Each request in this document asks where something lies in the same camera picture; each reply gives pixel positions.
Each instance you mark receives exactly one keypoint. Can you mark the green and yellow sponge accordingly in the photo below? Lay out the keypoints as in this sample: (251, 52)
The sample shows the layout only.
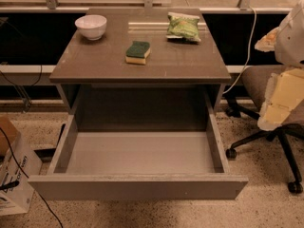
(138, 52)

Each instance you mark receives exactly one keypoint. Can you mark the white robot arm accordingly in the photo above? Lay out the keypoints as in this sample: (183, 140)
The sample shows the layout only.
(284, 91)

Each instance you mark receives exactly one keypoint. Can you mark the open grey top drawer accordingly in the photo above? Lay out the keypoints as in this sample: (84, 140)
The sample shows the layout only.
(140, 165)

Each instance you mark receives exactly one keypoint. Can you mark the green chip bag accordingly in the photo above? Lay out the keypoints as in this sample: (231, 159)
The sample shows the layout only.
(183, 26)

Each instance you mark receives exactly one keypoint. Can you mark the white ceramic bowl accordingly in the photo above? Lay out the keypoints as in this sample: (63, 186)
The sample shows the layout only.
(92, 27)

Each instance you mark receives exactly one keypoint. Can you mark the grey office chair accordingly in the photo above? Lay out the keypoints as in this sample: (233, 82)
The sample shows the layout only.
(254, 80)

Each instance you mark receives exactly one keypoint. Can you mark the black flat object on floor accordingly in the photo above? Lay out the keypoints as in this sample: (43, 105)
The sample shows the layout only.
(47, 154)

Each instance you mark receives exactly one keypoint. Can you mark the cardboard box with print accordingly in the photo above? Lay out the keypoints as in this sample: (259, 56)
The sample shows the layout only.
(18, 162)

